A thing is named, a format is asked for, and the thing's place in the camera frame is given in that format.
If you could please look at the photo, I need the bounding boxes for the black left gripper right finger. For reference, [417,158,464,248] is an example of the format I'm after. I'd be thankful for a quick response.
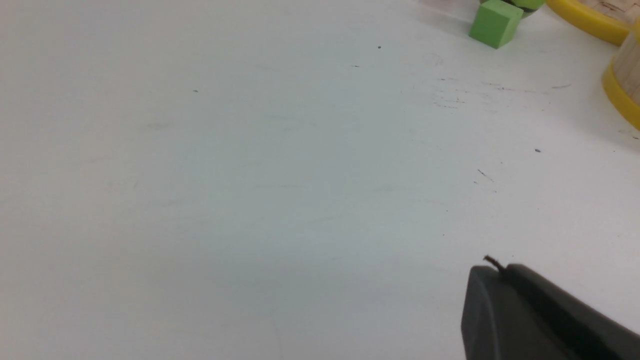
[483,255,640,360]

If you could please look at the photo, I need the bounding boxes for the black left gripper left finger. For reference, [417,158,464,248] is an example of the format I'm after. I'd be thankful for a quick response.
[461,265,583,360]

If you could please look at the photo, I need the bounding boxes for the green foam cube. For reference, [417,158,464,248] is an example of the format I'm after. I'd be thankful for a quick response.
[468,0,525,49]

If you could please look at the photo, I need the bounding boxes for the bamboo steamer tray yellow rim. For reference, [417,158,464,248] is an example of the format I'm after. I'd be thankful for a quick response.
[601,18,640,130]

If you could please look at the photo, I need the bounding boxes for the woven bamboo steamer lid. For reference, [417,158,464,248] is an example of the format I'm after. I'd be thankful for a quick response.
[546,0,640,46]

